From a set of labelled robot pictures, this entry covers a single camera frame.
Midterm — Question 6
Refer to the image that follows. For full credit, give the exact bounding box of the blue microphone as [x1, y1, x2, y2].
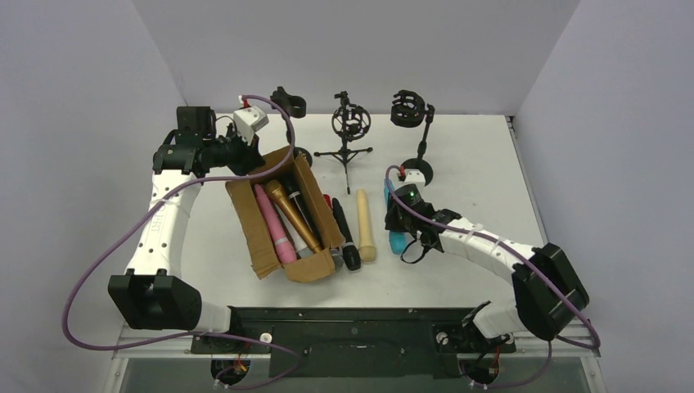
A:
[384, 179, 407, 255]

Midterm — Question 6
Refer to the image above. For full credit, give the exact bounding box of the cream microphone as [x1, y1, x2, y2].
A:
[357, 189, 376, 263]

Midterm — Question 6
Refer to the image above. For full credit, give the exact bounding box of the black microphone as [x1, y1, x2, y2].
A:
[331, 197, 362, 271]

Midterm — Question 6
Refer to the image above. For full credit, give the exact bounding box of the clip mic stand round base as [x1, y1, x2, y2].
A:
[270, 86, 313, 167]

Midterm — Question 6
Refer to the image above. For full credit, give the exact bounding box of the red glitter microphone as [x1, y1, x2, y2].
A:
[323, 194, 333, 210]

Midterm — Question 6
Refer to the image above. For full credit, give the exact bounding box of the brown cardboard box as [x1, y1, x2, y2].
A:
[225, 146, 344, 283]

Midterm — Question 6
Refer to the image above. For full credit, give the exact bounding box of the tripod shock mount stand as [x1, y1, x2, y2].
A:
[313, 91, 373, 195]

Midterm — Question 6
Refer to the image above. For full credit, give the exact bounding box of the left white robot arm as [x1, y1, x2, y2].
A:
[108, 106, 268, 332]

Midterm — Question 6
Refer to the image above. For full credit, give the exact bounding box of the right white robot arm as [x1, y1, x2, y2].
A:
[385, 184, 590, 341]

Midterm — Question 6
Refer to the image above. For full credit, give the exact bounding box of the gold microphone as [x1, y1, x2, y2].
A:
[264, 179, 322, 253]

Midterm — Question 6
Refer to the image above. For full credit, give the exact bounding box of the grey mesh head microphone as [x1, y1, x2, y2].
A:
[280, 174, 322, 244]

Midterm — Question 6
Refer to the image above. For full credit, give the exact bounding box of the pink microphone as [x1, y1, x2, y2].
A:
[253, 184, 297, 264]

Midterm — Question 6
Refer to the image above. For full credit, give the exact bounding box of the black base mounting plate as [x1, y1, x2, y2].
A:
[191, 307, 497, 379]

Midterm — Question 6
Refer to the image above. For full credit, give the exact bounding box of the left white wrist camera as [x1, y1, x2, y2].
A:
[232, 106, 269, 145]

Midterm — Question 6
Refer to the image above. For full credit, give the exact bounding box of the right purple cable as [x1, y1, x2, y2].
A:
[385, 165, 602, 391]

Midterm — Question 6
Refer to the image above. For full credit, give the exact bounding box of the purple cable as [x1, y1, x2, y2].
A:
[61, 94, 304, 391]
[385, 165, 602, 391]

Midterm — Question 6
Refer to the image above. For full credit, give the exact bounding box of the shock mount stand round base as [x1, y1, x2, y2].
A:
[390, 89, 435, 186]

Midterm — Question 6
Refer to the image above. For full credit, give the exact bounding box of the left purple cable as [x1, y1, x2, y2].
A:
[61, 94, 304, 391]

